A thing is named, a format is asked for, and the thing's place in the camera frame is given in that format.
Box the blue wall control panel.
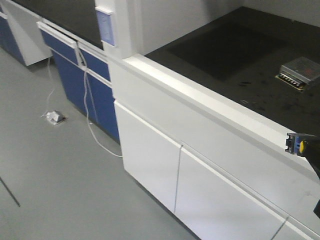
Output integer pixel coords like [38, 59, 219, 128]
[95, 6, 117, 47]

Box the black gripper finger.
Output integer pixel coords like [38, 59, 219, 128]
[301, 138, 320, 177]

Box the blue lab cabinet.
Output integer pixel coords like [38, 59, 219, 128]
[0, 0, 120, 141]

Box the white cable on floor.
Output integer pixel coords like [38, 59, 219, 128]
[46, 41, 123, 158]

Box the yellow mushroom push button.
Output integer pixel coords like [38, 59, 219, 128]
[285, 133, 317, 156]

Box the left metal mesh power supply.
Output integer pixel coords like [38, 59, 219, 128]
[275, 56, 320, 92]

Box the white fume hood cabinet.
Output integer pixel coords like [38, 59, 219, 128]
[95, 0, 320, 240]

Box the floor outlet box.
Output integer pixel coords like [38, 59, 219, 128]
[41, 110, 68, 126]

